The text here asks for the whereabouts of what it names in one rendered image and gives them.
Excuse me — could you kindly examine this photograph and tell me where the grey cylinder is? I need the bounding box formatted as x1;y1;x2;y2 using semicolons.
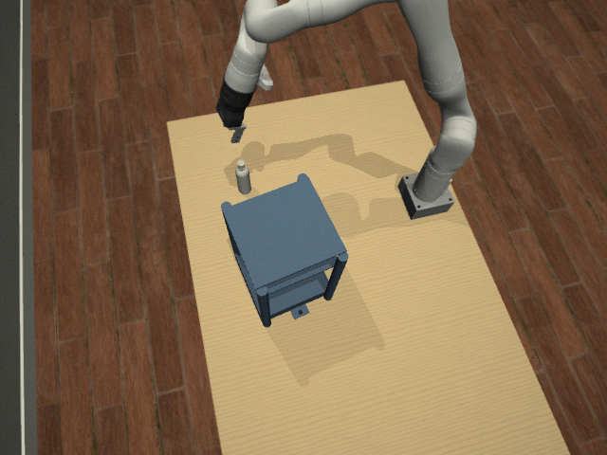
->
235;160;251;194

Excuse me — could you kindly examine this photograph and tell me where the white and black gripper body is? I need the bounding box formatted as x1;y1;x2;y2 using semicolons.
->
216;60;274;128

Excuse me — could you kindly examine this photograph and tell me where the blue shelving unit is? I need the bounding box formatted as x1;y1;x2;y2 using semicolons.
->
221;173;349;327

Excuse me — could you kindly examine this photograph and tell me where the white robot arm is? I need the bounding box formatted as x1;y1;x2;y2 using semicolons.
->
231;0;477;203

